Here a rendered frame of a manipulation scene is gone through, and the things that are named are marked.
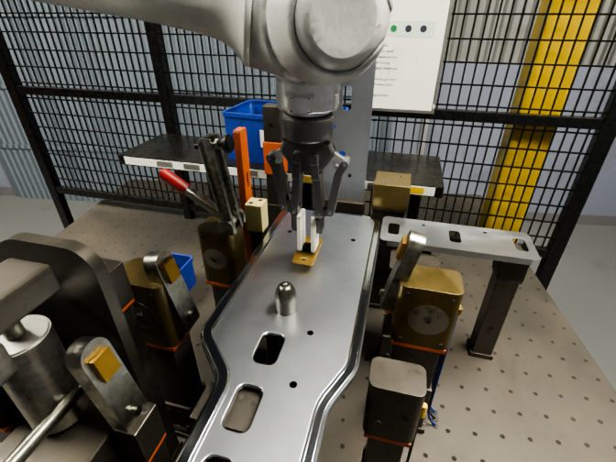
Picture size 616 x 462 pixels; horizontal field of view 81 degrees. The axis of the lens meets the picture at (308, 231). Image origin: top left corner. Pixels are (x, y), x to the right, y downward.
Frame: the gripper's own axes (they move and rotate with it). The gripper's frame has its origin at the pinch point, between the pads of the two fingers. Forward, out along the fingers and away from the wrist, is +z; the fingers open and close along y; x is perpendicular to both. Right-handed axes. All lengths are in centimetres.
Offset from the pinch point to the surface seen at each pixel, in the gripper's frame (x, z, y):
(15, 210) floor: 139, 106, -281
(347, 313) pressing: -11.8, 5.9, 9.2
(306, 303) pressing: -11.5, 5.9, 2.7
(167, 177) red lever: -1.4, -8.0, -24.7
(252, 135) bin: 35.5, -4.6, -24.1
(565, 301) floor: 130, 106, 115
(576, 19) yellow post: 57, -31, 49
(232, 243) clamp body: -3.0, 2.8, -13.2
